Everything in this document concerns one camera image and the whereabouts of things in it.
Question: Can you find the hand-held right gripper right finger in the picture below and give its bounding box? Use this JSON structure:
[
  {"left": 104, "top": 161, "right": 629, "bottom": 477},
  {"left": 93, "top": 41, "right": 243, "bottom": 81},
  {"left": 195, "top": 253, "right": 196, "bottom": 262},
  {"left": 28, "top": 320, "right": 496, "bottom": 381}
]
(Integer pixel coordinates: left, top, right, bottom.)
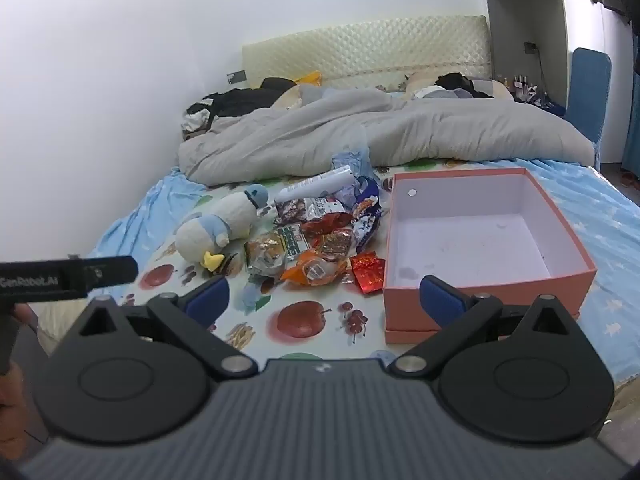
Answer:
[{"left": 390, "top": 275, "right": 591, "bottom": 381}]

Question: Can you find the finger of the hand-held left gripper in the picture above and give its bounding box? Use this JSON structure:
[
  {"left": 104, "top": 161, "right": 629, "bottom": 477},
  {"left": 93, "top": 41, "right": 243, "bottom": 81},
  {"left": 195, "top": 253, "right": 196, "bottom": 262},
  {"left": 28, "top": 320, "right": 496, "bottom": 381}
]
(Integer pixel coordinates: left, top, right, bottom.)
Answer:
[{"left": 81, "top": 255, "right": 139, "bottom": 295}]

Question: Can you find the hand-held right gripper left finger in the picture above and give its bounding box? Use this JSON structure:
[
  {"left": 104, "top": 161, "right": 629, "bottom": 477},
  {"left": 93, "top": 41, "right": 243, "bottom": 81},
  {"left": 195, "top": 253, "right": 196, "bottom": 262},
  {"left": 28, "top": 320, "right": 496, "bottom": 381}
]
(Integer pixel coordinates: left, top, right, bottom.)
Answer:
[{"left": 60, "top": 275, "right": 258, "bottom": 382}]

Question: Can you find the orange cardboard box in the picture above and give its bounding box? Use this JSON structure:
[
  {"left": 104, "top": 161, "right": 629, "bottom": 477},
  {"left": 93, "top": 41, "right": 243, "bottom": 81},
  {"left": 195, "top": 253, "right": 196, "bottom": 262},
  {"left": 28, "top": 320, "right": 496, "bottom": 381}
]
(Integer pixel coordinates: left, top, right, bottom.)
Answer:
[{"left": 382, "top": 167, "right": 598, "bottom": 346}]

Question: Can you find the green label snack packet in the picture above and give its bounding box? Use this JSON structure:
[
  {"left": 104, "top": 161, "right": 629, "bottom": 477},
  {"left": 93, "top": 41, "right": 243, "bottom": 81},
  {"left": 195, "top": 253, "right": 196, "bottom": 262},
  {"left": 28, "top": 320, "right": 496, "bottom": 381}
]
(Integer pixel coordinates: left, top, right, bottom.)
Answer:
[{"left": 244, "top": 224, "right": 310, "bottom": 277}]

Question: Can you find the shiny red snack packet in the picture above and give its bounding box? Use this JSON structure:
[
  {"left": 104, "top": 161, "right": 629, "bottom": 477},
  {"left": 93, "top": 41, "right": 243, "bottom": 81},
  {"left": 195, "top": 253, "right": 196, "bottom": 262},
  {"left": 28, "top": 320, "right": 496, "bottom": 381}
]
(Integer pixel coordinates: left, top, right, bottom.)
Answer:
[{"left": 349, "top": 254, "right": 386, "bottom": 295}]

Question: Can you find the orange snack packet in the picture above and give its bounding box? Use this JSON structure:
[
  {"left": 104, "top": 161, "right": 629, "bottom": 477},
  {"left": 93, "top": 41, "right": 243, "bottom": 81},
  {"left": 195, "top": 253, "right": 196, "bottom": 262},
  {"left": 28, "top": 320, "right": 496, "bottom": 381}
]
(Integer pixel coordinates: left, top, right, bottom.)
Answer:
[{"left": 280, "top": 251, "right": 352, "bottom": 288}]

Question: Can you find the blue and white snack packet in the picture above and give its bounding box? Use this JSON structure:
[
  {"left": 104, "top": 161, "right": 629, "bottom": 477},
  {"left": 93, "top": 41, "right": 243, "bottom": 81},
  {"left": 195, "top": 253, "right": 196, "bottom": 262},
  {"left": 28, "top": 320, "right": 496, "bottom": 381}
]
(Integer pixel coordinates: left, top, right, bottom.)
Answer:
[{"left": 350, "top": 176, "right": 385, "bottom": 256}]

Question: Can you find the dark brown patterned snack packet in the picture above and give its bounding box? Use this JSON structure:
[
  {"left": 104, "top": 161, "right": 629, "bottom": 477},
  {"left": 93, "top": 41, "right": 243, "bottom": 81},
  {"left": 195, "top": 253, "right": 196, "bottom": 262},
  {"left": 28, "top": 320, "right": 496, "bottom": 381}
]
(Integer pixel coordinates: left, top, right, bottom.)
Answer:
[{"left": 274, "top": 197, "right": 348, "bottom": 225}]

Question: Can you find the dark red snack packet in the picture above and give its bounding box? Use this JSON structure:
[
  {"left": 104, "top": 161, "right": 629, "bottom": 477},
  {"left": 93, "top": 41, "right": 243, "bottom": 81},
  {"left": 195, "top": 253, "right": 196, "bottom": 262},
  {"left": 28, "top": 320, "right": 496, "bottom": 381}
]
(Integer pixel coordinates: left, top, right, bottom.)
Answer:
[{"left": 301, "top": 211, "right": 353, "bottom": 237}]

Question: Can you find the person's left hand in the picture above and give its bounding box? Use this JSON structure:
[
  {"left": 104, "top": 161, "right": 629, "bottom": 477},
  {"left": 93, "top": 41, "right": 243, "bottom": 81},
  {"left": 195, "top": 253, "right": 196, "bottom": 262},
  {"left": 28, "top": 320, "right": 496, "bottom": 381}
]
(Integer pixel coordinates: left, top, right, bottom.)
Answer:
[{"left": 0, "top": 306, "right": 40, "bottom": 461}]

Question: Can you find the white and blue plush penguin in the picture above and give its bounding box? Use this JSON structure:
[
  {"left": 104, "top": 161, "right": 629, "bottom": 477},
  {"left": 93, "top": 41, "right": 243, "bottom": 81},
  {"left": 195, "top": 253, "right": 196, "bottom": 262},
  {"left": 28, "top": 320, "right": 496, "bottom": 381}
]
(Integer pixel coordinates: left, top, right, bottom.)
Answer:
[{"left": 175, "top": 184, "right": 271, "bottom": 273}]

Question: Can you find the fruit print bed sheet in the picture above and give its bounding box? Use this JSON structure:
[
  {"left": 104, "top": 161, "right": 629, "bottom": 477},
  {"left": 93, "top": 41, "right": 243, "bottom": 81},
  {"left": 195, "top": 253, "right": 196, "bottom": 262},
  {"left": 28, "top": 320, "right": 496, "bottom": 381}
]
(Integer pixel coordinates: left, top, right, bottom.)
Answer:
[{"left": 135, "top": 159, "right": 401, "bottom": 361}]

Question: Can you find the white spray can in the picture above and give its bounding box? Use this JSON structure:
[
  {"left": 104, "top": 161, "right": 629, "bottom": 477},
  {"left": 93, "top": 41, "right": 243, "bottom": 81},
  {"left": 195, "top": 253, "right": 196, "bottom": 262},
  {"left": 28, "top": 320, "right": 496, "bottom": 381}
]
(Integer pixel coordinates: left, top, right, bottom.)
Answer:
[{"left": 277, "top": 167, "right": 358, "bottom": 202}]

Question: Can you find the light blue crinkled packet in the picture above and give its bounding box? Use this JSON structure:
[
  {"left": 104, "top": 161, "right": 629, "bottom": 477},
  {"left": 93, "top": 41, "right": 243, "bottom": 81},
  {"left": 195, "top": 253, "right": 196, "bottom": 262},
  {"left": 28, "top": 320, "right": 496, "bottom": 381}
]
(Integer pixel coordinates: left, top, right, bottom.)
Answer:
[{"left": 331, "top": 149, "right": 373, "bottom": 177}]

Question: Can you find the crumpled white cloth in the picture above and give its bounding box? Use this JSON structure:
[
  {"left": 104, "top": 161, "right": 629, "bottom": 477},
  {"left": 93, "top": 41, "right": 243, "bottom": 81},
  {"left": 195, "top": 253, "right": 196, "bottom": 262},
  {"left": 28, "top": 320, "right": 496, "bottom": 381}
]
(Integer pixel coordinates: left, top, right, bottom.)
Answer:
[{"left": 180, "top": 107, "right": 217, "bottom": 142}]

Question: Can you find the grey duvet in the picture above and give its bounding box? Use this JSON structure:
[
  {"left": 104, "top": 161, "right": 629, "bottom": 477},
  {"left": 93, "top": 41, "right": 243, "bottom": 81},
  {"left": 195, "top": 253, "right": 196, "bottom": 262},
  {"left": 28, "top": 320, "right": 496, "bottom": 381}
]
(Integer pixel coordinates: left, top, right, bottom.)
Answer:
[{"left": 177, "top": 85, "right": 596, "bottom": 186}]

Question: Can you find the light blue star bedsheet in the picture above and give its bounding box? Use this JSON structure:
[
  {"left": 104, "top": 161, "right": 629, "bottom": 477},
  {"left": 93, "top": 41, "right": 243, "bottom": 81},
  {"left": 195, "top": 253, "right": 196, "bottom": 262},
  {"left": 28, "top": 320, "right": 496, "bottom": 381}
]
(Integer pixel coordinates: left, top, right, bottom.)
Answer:
[{"left": 92, "top": 157, "right": 640, "bottom": 386}]

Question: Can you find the black clothes pile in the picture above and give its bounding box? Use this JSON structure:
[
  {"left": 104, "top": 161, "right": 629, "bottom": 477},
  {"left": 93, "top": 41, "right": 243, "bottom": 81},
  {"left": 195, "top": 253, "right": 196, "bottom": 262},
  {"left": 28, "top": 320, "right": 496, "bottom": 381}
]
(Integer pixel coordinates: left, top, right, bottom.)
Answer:
[{"left": 186, "top": 77, "right": 301, "bottom": 121}]

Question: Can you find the black garment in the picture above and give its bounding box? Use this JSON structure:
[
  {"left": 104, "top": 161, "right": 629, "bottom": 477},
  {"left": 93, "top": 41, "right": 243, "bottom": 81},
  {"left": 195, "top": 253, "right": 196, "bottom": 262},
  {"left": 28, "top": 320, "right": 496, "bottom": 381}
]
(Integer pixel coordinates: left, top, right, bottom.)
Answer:
[{"left": 434, "top": 72, "right": 501, "bottom": 99}]

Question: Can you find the beige pillow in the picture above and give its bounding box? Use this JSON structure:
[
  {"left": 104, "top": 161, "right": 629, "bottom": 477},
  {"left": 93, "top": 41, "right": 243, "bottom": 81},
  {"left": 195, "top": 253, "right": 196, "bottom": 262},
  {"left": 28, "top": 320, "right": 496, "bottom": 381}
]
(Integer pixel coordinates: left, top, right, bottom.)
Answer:
[{"left": 404, "top": 71, "right": 514, "bottom": 102}]

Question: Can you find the group of small cosmetic bottles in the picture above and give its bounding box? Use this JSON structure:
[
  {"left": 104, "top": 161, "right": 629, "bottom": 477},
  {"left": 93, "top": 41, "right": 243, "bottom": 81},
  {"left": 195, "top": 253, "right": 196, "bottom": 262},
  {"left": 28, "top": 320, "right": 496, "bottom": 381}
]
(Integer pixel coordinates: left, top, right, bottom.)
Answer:
[{"left": 500, "top": 74, "right": 551, "bottom": 107}]

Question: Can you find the blue-grey pillow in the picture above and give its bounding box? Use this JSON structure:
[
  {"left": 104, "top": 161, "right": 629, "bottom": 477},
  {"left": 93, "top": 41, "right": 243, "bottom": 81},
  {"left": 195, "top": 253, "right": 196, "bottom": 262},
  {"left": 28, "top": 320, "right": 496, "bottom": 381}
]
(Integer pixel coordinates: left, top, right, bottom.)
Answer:
[{"left": 299, "top": 85, "right": 342, "bottom": 105}]

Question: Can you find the blue chair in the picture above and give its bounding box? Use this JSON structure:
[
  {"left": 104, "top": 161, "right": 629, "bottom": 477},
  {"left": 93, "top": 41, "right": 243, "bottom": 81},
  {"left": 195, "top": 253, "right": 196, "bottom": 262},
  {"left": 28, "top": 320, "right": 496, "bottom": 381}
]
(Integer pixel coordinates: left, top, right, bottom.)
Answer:
[{"left": 565, "top": 47, "right": 614, "bottom": 147}]

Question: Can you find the cream quilted headboard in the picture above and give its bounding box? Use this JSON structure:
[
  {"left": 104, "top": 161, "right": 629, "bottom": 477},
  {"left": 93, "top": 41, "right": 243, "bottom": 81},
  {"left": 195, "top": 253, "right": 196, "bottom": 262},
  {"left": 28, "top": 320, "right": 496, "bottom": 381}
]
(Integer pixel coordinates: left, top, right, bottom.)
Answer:
[{"left": 242, "top": 15, "right": 491, "bottom": 92}]

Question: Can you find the white shelf unit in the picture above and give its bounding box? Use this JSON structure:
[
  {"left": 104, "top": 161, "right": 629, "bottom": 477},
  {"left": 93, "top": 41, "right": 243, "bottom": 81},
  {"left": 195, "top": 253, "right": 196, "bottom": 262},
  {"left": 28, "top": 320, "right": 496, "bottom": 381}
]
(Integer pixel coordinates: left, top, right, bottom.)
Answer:
[{"left": 479, "top": 0, "right": 607, "bottom": 111}]

